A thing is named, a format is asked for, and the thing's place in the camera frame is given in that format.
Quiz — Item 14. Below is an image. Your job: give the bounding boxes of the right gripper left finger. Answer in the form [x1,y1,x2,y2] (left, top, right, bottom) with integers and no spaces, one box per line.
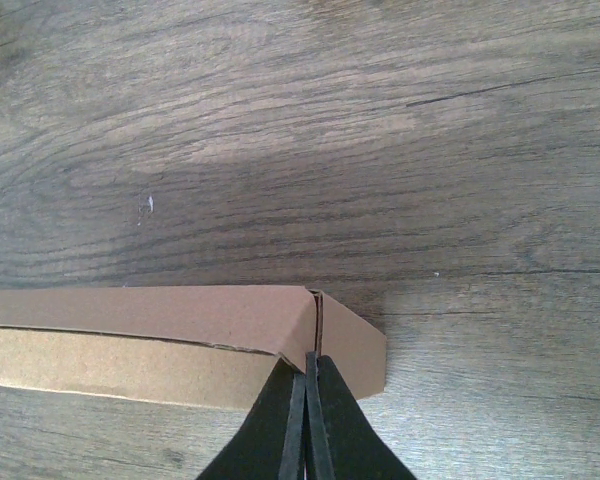
[198,360,306,480]

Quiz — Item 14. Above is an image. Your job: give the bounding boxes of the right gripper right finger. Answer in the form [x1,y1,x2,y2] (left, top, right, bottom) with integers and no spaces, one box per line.
[305,352,414,479]

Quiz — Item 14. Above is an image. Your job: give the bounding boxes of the cardboard box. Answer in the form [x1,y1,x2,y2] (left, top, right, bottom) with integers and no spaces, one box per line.
[0,285,387,409]

